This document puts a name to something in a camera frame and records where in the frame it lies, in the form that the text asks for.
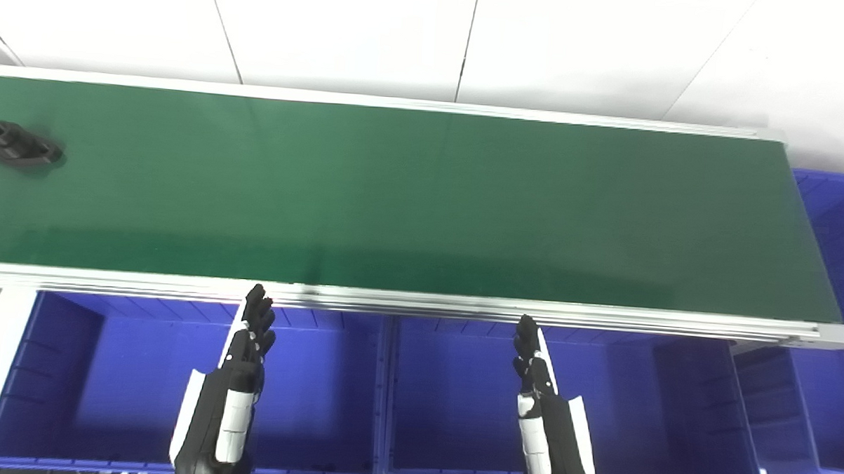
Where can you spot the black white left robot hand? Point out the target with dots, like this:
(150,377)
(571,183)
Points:
(233,413)

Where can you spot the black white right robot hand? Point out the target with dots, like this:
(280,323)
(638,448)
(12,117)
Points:
(552,438)

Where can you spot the black flanged metal part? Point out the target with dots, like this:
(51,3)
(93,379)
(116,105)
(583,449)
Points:
(18,147)

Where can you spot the blue plastic bin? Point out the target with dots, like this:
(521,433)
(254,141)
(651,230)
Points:
(458,407)
(831,391)
(122,381)

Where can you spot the green conveyor belt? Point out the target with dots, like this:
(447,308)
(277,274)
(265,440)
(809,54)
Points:
(423,202)
(602,317)

